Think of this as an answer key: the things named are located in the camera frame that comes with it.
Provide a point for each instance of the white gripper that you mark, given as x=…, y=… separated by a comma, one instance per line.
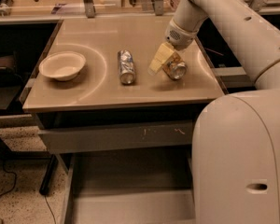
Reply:
x=178, y=37

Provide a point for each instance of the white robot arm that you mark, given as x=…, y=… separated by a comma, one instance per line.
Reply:
x=236, y=140

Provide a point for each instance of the silver blue soda can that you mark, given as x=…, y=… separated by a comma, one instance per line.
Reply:
x=126, y=67

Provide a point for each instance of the grey drawer cabinet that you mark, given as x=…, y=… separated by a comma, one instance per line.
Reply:
x=96, y=97

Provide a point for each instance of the closed top drawer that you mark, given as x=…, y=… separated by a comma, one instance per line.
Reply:
x=120, y=136

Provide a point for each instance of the open middle drawer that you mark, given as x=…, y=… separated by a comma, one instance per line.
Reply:
x=130, y=186

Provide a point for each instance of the white paper bowl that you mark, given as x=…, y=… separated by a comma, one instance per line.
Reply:
x=62, y=66

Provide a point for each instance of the black table leg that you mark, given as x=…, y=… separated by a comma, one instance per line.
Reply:
x=44, y=188

